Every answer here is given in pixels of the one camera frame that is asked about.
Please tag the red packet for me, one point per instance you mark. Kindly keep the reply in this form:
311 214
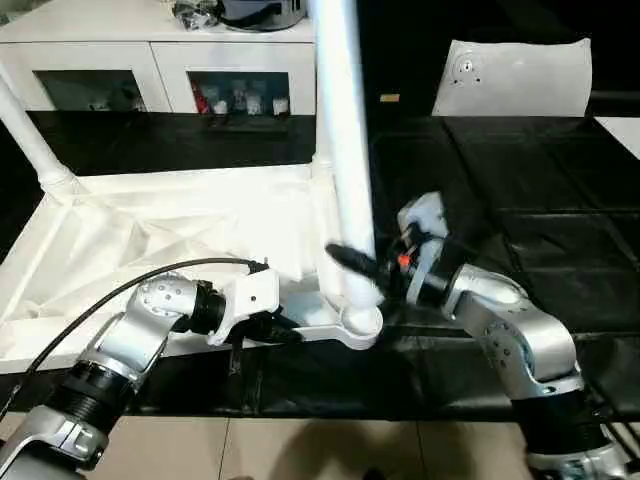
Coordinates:
200 97

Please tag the black work mat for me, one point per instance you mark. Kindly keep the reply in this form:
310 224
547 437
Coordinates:
525 200

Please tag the white chair back panel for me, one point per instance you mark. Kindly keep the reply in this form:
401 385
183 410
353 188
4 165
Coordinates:
520 80

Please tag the black tangled clutter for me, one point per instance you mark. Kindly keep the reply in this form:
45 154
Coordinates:
197 14

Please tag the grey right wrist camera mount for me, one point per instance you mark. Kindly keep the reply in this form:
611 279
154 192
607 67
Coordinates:
427 215

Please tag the white plastic table top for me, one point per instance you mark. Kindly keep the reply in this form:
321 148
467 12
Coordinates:
150 225

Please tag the grey and black helmet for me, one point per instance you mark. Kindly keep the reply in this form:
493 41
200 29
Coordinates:
265 14

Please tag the small white bottle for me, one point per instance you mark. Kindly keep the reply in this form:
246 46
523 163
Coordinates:
219 105
280 105

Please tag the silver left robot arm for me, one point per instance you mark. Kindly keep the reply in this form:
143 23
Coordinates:
140 320

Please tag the white cabinet with glass doors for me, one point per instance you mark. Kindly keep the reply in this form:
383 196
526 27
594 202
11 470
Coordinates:
100 55

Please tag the black cabinet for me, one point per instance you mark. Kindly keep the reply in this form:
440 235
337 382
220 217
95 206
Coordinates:
400 50

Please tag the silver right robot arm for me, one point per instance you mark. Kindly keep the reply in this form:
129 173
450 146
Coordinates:
515 330

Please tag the white sheet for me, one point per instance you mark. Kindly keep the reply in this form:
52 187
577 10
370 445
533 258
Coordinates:
620 130

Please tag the small yellow label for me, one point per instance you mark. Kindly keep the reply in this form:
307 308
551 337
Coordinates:
390 98

